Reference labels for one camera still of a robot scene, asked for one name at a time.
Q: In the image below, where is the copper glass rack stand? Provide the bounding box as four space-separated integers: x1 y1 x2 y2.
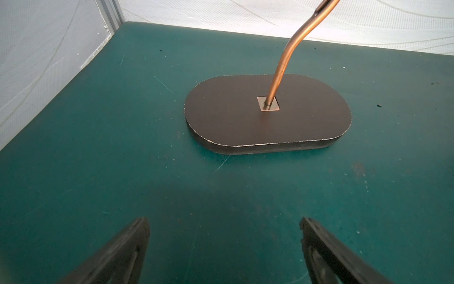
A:
184 1 352 155

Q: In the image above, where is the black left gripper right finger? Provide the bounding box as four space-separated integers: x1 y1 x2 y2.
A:
300 217 392 284

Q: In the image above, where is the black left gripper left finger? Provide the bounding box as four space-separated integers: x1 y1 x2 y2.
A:
57 217 150 284

